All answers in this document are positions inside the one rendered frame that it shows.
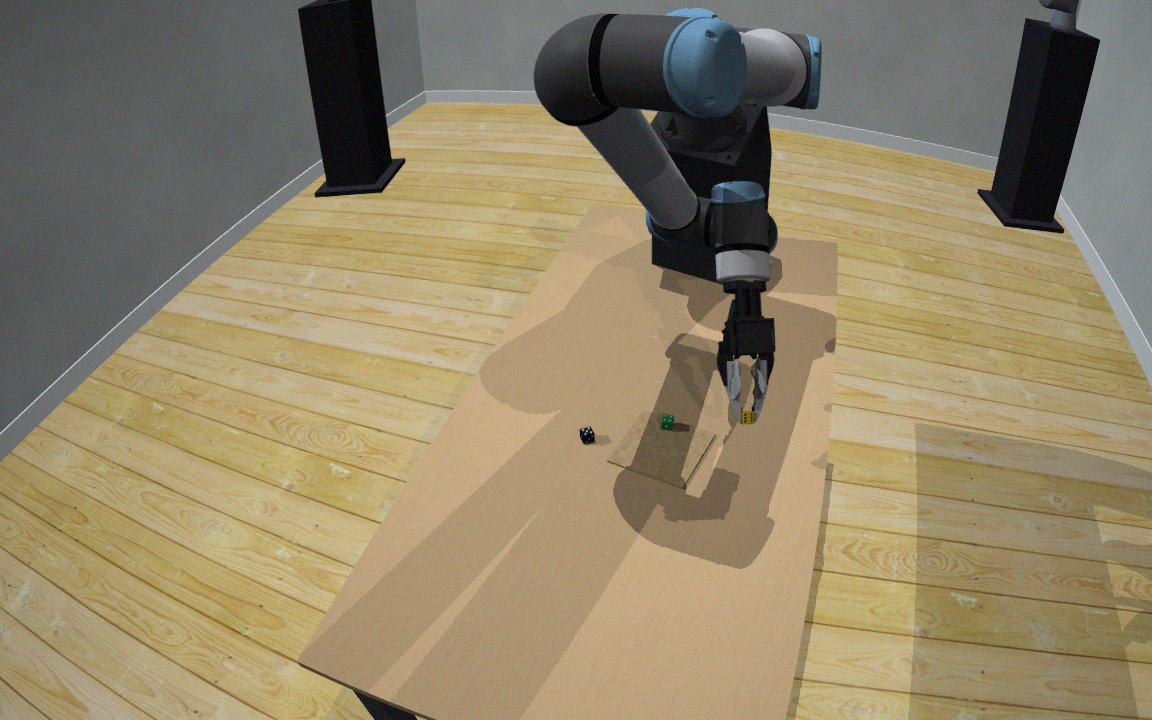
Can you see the tan textured mat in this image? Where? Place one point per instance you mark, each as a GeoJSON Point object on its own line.
{"type": "Point", "coordinates": [667, 456]}

